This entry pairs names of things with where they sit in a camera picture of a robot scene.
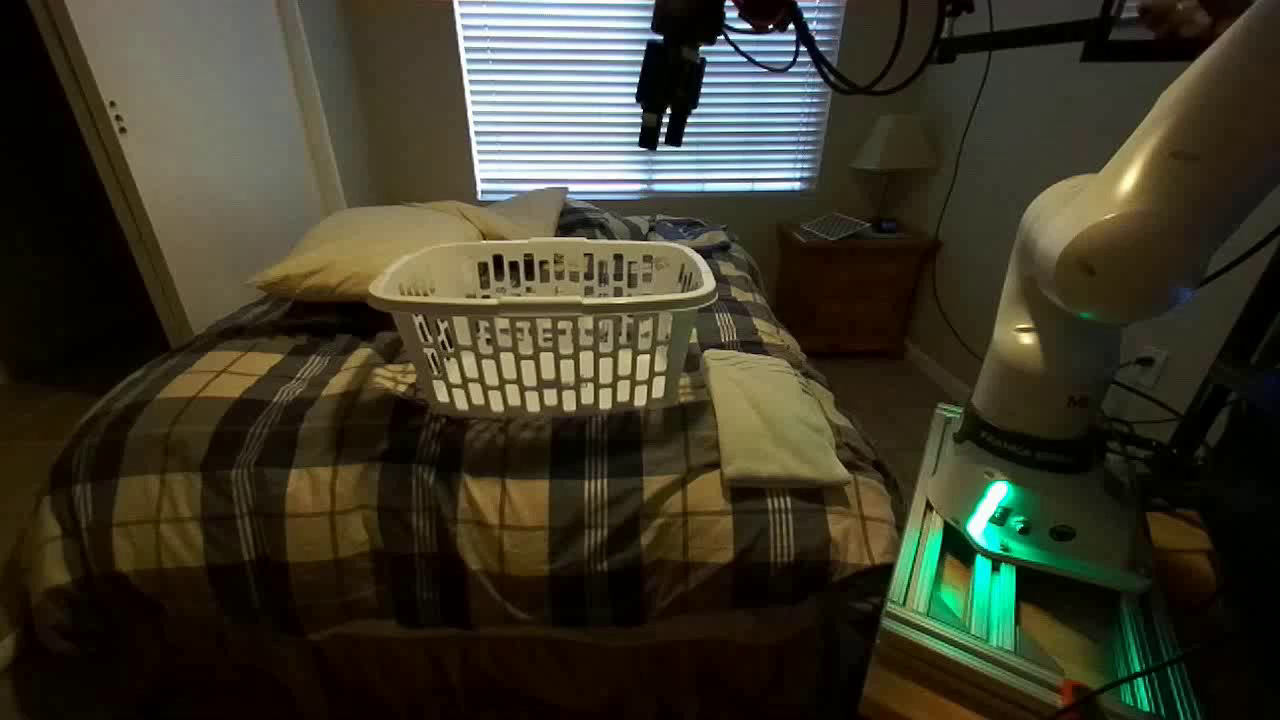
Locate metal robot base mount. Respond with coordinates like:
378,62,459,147
870,396,1211,720

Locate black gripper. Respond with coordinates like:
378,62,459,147
632,35,710,157

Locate large beige pillow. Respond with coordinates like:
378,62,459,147
248,196,486,309

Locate white plastic laundry basket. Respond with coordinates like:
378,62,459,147
363,232,724,419

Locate white closet door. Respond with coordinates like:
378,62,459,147
27,0,353,349

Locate black overhead mount bar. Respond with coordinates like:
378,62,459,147
933,0,1211,68

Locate plaid bed blanket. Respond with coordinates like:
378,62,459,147
0,201,909,720

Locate brown wooden nightstand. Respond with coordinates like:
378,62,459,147
772,214,943,358

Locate white window blinds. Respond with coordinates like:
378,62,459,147
451,0,846,204

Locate beige table lamp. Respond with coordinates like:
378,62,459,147
846,111,943,232

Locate book on nightstand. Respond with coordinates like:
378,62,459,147
796,206,875,242

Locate beige towel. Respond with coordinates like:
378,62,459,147
699,343,854,491

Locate small beige pillow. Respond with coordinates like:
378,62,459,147
455,184,570,242

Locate black looped cable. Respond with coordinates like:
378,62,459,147
716,0,953,98

